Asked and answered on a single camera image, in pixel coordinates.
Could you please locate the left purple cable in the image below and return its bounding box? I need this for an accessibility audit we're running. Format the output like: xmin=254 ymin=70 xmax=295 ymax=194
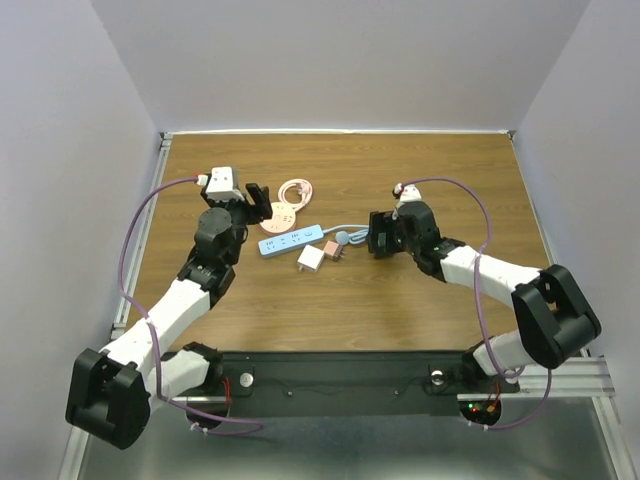
xmin=118 ymin=175 xmax=265 ymax=437

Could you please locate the pink round power strip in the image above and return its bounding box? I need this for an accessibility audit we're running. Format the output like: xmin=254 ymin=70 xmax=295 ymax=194
xmin=259 ymin=201 xmax=297 ymax=236

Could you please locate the blue cord with plug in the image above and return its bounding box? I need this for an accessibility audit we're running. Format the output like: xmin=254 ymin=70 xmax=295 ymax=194
xmin=322 ymin=225 xmax=371 ymax=247

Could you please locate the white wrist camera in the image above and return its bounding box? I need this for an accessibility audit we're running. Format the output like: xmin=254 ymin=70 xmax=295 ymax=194
xmin=196 ymin=166 xmax=242 ymax=201
xmin=392 ymin=183 xmax=422 ymax=208

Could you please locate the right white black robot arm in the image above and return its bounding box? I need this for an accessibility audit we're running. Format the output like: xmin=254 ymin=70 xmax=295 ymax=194
xmin=366 ymin=201 xmax=602 ymax=390

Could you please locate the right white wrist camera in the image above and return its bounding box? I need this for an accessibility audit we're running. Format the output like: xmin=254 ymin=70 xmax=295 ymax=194
xmin=392 ymin=183 xmax=422 ymax=208

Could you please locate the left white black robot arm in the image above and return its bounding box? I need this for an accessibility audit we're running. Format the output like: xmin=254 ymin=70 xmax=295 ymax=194
xmin=65 ymin=175 xmax=272 ymax=449

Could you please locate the blue power strip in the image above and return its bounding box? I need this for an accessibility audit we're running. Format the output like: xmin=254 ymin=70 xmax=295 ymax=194
xmin=258 ymin=224 xmax=324 ymax=258

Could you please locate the white cube adapter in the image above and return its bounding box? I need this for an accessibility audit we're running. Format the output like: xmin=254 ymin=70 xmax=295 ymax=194
xmin=297 ymin=245 xmax=325 ymax=273

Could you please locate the pink cube adapter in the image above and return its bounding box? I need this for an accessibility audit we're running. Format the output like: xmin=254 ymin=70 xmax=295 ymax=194
xmin=323 ymin=241 xmax=344 ymax=261

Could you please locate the pink coiled cord with plug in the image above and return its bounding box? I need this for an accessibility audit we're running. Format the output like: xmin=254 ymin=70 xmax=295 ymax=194
xmin=277 ymin=179 xmax=315 ymax=207

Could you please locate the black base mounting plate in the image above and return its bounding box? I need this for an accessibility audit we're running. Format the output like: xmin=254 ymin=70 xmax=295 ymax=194
xmin=164 ymin=350 xmax=521 ymax=419

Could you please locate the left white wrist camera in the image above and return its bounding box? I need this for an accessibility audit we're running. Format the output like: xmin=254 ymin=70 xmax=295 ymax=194
xmin=196 ymin=166 xmax=242 ymax=201

